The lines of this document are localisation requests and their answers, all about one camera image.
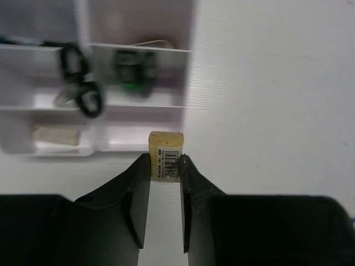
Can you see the white eraser block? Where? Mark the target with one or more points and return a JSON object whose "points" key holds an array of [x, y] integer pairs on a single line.
{"points": [[57, 135]]}

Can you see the pink white stapler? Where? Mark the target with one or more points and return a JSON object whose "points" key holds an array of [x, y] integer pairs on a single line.
{"points": [[159, 43]]}

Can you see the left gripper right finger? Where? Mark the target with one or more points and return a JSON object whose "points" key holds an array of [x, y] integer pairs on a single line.
{"points": [[195, 191]]}

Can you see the green highlighter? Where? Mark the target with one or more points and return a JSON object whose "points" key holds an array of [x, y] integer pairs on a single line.
{"points": [[128, 69]]}

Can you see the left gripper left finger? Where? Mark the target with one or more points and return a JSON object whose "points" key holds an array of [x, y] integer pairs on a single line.
{"points": [[114, 217]]}

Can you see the right white organizer box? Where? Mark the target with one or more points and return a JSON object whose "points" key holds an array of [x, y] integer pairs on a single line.
{"points": [[140, 54]]}

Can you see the white organizer box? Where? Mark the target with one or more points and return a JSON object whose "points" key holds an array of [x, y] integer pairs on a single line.
{"points": [[140, 54], [31, 78]]}

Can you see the black handled scissors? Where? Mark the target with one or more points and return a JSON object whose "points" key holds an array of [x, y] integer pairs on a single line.
{"points": [[86, 95]]}

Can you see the left white organizer box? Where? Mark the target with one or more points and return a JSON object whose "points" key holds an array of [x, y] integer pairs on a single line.
{"points": [[31, 78]]}

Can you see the purple highlighter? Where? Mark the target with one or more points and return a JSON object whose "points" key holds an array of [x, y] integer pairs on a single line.
{"points": [[149, 73]]}

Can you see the green pen in organizer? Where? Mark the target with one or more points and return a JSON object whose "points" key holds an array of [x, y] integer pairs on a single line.
{"points": [[18, 40]]}

